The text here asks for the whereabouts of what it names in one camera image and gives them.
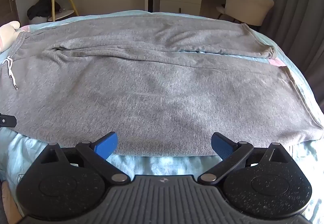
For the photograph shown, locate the white shell-back chair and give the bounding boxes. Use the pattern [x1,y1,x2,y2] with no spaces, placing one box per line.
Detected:
[216,0,274,28]

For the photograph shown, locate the light blue printed blanket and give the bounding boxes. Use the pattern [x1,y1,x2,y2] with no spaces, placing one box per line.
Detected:
[0,10,324,224]

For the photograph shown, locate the grey nightstand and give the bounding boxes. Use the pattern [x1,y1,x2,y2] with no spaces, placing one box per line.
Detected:
[159,0,203,14]

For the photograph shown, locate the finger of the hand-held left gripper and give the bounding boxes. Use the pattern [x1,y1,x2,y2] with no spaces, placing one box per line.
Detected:
[0,113,17,128]

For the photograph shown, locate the black clothing bundle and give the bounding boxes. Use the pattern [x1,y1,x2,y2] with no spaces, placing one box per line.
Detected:
[27,0,62,20]

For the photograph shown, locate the grey curtain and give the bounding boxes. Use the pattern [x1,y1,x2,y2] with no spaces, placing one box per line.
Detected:
[260,0,324,83]

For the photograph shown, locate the pink and white plush toy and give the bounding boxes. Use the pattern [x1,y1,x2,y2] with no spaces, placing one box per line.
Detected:
[0,21,21,53]

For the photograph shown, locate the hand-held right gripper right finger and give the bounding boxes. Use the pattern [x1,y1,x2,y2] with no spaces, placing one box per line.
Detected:
[198,132,291,186]

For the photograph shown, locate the grey pants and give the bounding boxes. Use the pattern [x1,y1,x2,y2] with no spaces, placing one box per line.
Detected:
[0,14,324,157]

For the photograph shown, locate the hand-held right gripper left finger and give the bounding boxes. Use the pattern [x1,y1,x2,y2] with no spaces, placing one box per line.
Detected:
[38,132,131,185]

